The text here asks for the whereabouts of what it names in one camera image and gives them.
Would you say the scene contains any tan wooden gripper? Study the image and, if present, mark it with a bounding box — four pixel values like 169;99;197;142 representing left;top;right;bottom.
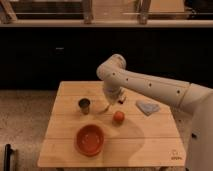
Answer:
105;90;124;105

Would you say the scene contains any metal fork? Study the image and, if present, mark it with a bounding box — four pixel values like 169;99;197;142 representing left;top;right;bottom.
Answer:
102;104;112;113

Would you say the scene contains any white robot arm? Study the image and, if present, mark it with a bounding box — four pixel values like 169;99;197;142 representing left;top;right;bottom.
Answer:
96;54;213;171

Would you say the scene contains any dark metal cup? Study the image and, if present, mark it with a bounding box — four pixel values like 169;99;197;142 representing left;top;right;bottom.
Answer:
78;98;90;114

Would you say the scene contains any black and tan brush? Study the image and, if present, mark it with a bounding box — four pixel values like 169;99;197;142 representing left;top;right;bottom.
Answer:
118;96;126;104

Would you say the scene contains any orange tomato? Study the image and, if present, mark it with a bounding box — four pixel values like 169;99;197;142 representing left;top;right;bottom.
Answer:
113;111;125;124

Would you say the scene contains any blue folded cloth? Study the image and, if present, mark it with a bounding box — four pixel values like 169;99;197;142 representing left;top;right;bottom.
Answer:
135;100;160;116

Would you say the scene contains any wooden folding table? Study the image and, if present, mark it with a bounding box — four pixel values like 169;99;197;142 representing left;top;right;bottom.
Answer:
38;81;186;168

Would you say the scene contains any red bowl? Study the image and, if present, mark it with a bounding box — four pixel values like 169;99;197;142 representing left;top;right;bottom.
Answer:
74;124;104;157

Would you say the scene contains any black object at floor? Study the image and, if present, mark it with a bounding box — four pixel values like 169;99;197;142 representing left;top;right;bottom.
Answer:
3;144;15;171

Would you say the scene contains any wooden shelf frame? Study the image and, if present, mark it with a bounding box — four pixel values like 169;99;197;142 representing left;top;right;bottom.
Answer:
0;0;213;28

